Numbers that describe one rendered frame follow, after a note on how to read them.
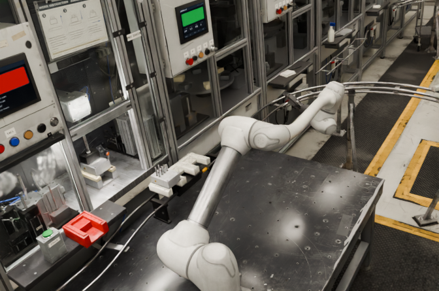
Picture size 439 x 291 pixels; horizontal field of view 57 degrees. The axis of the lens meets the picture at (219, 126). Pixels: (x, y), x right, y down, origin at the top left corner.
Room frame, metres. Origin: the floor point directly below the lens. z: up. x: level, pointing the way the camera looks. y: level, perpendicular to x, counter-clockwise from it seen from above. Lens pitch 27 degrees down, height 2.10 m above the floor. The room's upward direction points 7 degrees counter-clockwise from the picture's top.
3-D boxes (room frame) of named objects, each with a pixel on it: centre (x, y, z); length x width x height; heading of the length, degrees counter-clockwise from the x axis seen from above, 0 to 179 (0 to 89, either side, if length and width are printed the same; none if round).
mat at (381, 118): (5.08, -2.76, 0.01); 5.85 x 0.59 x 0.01; 141
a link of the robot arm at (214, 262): (1.17, 0.08, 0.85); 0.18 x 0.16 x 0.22; 50
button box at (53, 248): (1.31, 0.76, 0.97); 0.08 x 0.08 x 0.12; 51
